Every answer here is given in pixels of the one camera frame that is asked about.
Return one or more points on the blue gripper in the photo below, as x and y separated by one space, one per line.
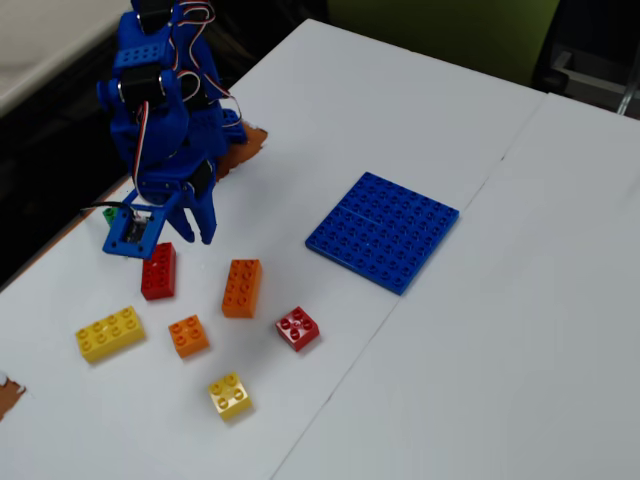
198 206

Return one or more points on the orange 2x4 block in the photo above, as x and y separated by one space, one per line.
242 288

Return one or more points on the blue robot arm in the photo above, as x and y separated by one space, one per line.
150 115

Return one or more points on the red 2x4 block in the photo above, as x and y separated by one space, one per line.
158 274

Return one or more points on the green 2x4 block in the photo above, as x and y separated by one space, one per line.
110 216

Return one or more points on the orange 2x2 block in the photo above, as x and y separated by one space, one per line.
189 336

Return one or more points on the yellow 2x4 block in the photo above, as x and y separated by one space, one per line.
110 334

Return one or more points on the red 2x2 block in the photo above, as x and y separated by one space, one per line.
297 329

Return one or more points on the yellow 2x2 block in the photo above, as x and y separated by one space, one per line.
230 396

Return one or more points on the blue 8x8 plate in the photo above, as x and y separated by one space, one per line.
382 232

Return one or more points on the white background desk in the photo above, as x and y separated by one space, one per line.
45 45

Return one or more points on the green chair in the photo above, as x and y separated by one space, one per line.
440 35

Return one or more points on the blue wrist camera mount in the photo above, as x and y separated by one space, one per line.
132 235

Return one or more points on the metal chair frame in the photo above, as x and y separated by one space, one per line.
590 77

